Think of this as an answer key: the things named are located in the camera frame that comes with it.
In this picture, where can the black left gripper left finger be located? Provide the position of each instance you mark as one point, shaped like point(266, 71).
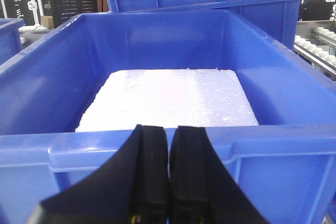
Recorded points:
point(130, 187)

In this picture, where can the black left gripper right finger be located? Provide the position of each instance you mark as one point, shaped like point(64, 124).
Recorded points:
point(202, 190)

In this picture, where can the cardboard box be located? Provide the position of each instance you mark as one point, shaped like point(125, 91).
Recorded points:
point(47, 21)

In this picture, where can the white roller track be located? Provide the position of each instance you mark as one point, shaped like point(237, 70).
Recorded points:
point(317, 48)

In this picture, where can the white foam sheet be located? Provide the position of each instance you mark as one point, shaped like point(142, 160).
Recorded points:
point(168, 98)

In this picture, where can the blue crate far left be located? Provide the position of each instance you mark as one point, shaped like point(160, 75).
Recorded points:
point(10, 38)

